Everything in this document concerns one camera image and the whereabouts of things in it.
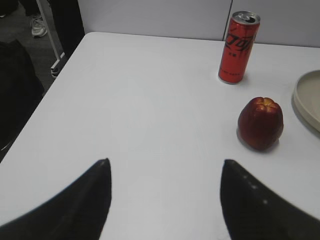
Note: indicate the dark red wax apple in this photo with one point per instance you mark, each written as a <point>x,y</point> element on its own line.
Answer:
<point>261,123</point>

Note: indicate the red cola can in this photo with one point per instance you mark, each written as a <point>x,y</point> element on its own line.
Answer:
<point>241,34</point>

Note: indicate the white sneaker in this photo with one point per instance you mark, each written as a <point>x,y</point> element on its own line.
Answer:
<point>38,27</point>

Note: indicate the white metal frame leg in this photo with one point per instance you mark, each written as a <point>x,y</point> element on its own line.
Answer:
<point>46,13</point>

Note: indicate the black fabric object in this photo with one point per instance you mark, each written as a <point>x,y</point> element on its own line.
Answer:
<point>21,91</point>

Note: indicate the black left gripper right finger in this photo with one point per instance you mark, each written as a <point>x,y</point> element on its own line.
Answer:
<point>252,211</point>

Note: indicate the beige round plate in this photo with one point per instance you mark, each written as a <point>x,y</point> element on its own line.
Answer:
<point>306,98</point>

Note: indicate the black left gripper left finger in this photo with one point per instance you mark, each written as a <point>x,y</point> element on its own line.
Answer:
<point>79,212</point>

